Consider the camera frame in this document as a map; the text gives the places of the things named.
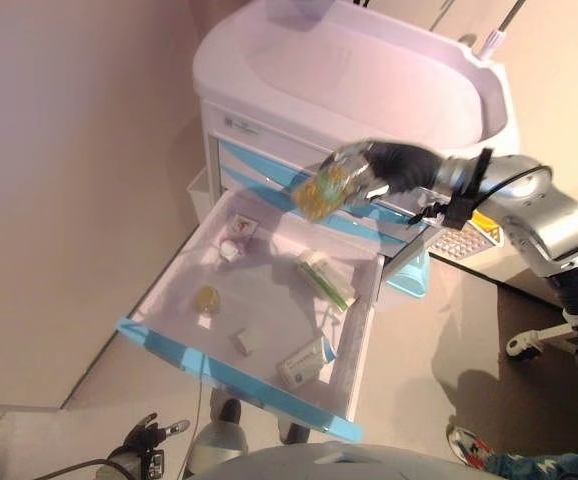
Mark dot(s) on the silver left robot leg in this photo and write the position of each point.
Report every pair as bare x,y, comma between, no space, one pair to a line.
214,445

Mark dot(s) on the white medicine box blue print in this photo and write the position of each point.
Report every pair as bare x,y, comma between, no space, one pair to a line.
304,362

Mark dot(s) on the blue front cart drawer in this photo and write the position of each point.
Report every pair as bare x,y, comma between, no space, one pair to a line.
269,300
249,179
249,155

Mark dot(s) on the blue patterned trousers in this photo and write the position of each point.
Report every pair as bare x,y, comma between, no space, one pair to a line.
544,467

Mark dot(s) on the small white pill bottle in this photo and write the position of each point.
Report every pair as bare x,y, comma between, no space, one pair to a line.
231,250

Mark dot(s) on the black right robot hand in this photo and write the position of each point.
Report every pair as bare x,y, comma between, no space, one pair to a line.
404,167

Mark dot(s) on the white sachet red mark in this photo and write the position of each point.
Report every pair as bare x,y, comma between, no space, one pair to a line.
244,225

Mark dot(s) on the white object at right edge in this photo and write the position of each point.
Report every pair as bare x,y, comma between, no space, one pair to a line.
524,347

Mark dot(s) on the cart label sticker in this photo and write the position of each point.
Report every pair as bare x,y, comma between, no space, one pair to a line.
243,126

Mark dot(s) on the round amber jar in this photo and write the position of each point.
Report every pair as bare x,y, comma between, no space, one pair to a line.
206,299

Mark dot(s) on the metal IV pole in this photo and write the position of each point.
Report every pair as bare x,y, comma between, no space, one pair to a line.
494,40

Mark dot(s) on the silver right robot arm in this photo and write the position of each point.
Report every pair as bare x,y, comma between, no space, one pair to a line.
544,215

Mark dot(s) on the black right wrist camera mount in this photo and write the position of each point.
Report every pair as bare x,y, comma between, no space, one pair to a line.
466,195

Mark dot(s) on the clear packet green strip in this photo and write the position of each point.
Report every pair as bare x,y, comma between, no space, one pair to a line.
324,277

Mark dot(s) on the white medical cart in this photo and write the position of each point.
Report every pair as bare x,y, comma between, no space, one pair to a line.
344,75

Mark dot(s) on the white bed frame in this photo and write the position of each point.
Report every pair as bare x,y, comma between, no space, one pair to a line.
559,332

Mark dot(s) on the waste bin with blue lid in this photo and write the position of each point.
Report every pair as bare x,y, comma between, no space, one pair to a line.
411,275

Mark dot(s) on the small white box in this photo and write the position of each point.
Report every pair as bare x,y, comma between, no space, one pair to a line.
245,341

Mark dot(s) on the black left robot foot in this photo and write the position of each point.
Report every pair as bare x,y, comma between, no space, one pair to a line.
230,411

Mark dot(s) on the yellow sharps container red lid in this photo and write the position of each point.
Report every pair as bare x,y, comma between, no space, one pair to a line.
484,225

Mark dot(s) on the colourful sneaker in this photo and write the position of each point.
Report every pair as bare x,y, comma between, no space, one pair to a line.
471,447

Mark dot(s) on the black right robot foot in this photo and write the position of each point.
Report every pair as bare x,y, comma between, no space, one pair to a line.
294,434

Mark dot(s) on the grey robot torso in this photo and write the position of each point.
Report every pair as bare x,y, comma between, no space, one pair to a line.
344,465

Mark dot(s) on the black robot foot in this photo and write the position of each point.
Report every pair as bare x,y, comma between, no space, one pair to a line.
294,434
230,411

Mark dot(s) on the clear yellow plastic packet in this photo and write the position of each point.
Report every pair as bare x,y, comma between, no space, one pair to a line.
324,185

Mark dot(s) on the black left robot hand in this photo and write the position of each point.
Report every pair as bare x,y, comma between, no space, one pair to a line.
144,437

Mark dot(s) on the clear side bin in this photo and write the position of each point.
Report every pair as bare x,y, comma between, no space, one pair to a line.
198,192

